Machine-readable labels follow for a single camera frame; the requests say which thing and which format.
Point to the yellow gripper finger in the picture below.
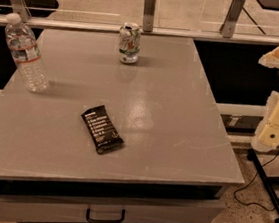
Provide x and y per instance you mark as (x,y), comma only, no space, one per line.
(270,59)
(266,136)

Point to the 7up soda can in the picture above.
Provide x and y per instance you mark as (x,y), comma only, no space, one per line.
(129,43)

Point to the black stand leg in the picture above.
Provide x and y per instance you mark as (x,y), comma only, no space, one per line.
(251,156)

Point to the grey cabinet drawer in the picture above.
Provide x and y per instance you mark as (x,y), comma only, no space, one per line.
(107,209)

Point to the black snack bar wrapper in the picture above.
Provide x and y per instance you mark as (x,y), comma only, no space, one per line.
(102,131)

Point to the clear plastic water bottle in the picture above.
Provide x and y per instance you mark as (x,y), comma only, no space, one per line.
(26,53)

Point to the black drawer handle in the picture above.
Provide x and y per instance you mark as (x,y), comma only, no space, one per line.
(105,216)

